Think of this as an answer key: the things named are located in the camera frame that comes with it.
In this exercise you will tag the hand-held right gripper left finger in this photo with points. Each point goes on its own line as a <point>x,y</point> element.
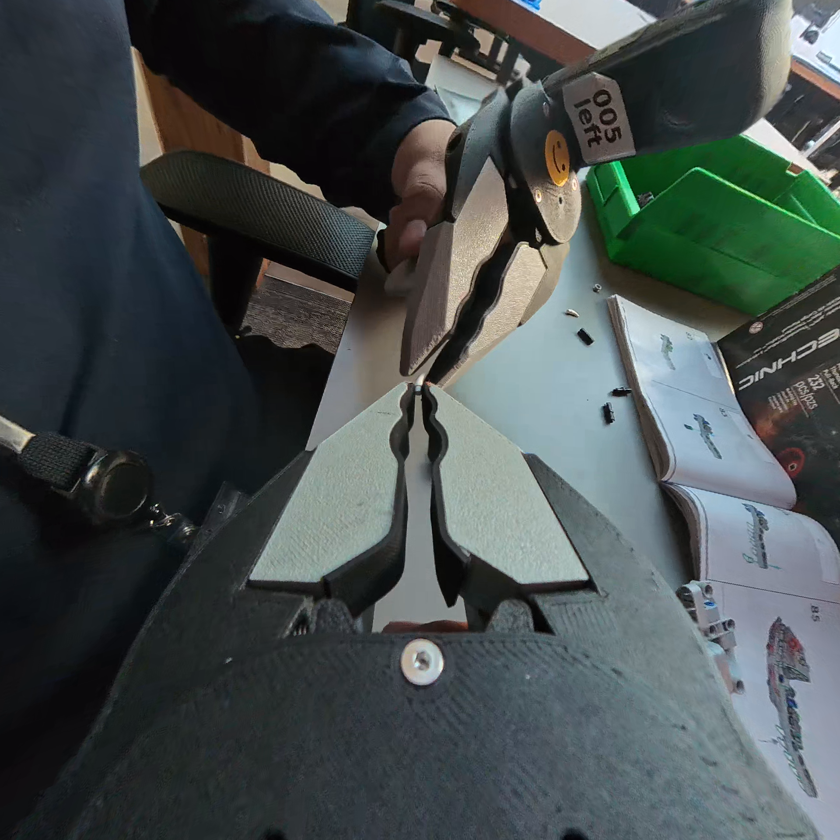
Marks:
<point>328,512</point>

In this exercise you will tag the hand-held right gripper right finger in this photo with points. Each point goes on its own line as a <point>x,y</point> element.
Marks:
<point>505,518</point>

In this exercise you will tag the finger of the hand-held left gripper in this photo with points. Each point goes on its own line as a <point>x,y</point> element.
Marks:
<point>453,282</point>
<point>518,289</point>

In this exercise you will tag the person's left forearm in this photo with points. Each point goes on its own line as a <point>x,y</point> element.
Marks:
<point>295,85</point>

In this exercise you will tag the black lego piece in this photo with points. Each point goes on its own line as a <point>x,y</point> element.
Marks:
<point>585,337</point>

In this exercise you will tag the open lego instruction booklet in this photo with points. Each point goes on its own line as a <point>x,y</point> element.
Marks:
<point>695,407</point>

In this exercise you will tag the large grey lego assembly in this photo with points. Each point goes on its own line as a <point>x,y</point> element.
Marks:
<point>715,630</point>

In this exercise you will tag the black lego set box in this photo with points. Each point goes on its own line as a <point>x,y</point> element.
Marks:
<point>787,394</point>

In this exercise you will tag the person's left hand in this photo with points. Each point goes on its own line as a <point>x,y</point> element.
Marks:
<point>417,184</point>

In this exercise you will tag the wooden desk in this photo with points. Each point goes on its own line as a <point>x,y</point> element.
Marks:
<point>558,33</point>

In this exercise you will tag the green plastic bin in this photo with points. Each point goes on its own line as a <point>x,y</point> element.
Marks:
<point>709,223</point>

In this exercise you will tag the black office chair armrest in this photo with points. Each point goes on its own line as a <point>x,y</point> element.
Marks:
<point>262,203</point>

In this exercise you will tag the black badge reel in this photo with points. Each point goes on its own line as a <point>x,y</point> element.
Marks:
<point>118,489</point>

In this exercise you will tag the person's navy clothed torso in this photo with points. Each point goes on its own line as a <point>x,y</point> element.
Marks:
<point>79,262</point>

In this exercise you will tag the black chair frame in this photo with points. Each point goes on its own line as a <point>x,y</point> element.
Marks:
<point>420,26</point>

